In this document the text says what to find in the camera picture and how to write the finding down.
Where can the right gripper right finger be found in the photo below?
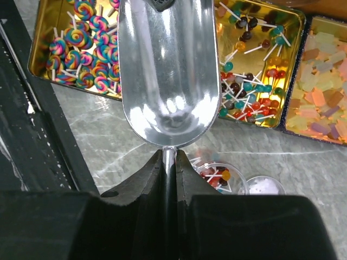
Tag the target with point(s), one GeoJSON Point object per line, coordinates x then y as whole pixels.
{"type": "Point", "coordinates": [216, 226]}

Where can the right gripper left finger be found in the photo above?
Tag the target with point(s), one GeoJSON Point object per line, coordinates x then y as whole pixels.
{"type": "Point", "coordinates": [122, 223]}

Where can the metal candy scoop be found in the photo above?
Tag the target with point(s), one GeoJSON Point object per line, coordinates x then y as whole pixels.
{"type": "Point", "coordinates": [169, 73]}

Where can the tin of pastel candies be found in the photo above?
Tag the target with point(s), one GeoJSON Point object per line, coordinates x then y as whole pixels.
{"type": "Point", "coordinates": [315, 107]}

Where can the clear plastic cup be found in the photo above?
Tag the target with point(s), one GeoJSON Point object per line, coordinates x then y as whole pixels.
{"type": "Point", "coordinates": [222, 176]}

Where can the clear round lid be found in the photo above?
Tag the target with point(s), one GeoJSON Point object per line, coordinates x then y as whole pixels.
{"type": "Point", "coordinates": [262, 185]}

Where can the tin of swirl lollipops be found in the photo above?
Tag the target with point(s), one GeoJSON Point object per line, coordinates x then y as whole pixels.
{"type": "Point", "coordinates": [75, 45]}

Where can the tin of round lollipops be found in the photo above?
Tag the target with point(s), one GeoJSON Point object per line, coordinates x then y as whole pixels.
{"type": "Point", "coordinates": [258, 48]}

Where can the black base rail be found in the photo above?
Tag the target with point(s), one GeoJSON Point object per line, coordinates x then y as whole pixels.
{"type": "Point", "coordinates": [38, 149]}

